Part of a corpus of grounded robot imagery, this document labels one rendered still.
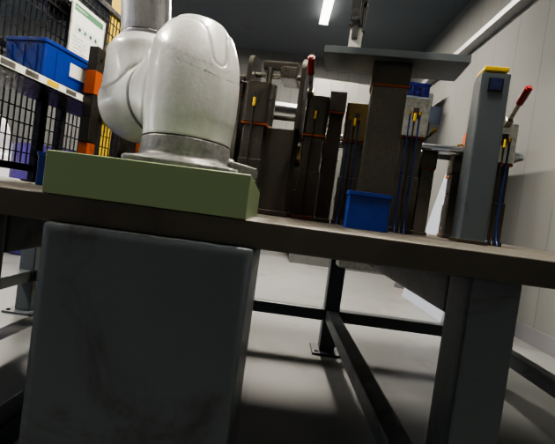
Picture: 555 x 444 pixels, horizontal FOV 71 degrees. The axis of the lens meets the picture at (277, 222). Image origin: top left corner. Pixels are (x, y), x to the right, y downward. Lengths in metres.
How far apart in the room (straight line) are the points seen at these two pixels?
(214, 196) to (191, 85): 0.20
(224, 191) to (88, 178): 0.19
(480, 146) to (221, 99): 0.71
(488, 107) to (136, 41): 0.85
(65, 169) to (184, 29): 0.29
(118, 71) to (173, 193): 0.36
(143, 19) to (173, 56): 0.24
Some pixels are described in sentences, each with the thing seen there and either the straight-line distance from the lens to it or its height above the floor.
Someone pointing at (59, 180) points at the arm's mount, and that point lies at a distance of 0.64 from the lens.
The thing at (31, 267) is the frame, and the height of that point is 0.24.
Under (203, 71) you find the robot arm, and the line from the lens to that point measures 0.68.
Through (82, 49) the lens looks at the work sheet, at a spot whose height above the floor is 1.28.
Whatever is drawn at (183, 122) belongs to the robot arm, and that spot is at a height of 0.84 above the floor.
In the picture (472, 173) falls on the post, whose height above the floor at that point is 0.88.
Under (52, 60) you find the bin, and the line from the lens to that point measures 1.55.
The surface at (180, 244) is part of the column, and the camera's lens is 0.57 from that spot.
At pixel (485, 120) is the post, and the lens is 1.17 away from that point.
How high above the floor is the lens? 0.72
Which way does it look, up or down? 2 degrees down
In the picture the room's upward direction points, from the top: 8 degrees clockwise
